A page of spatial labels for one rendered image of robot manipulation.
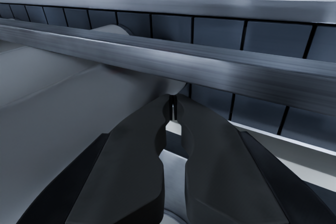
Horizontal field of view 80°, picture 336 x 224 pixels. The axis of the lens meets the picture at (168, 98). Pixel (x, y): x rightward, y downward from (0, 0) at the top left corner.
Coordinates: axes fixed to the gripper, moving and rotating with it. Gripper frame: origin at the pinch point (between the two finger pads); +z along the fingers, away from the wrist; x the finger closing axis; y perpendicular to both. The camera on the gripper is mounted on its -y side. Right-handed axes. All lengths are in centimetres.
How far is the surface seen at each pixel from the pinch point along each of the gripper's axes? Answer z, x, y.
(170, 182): 6.6, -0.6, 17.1
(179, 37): 6.0, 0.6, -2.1
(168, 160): 6.7, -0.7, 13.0
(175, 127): 2.2, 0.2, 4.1
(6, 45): 10.3, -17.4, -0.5
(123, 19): 8.8, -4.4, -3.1
